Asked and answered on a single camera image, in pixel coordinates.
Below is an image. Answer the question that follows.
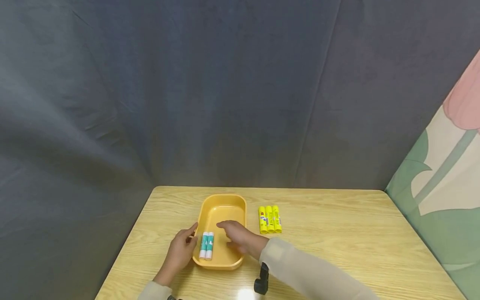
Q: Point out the person's left forearm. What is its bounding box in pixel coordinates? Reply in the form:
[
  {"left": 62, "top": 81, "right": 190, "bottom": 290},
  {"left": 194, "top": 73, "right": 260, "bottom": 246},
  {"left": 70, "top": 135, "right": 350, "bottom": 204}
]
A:
[{"left": 137, "top": 270, "right": 177, "bottom": 300}]

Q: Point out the person's right forearm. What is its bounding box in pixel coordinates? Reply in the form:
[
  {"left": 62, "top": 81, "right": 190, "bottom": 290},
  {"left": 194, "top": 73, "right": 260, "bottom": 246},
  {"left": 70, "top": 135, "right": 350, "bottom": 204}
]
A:
[{"left": 258, "top": 237, "right": 380, "bottom": 300}]

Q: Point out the yellow plastic tray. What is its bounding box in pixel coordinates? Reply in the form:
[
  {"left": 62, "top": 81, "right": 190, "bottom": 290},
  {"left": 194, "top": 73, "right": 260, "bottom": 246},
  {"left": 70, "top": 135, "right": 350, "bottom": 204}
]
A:
[{"left": 192, "top": 194, "right": 248, "bottom": 271}]

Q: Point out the person's right hand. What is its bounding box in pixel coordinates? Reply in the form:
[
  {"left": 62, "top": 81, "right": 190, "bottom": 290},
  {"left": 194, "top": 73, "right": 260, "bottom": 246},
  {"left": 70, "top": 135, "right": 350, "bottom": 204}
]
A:
[{"left": 216, "top": 220, "right": 264, "bottom": 260}]

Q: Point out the yellow glue stick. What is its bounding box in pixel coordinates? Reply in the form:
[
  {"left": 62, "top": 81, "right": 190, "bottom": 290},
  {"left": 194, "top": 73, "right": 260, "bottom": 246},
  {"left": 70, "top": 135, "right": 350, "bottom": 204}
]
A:
[
  {"left": 271, "top": 205, "right": 283, "bottom": 233},
  {"left": 265, "top": 205, "right": 275, "bottom": 234},
  {"left": 258, "top": 206, "right": 268, "bottom": 235}
]

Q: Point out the person's left hand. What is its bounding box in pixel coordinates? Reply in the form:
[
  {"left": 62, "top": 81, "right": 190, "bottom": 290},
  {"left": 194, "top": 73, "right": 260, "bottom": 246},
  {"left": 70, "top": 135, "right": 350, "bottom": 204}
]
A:
[{"left": 162, "top": 222, "right": 199, "bottom": 279}]

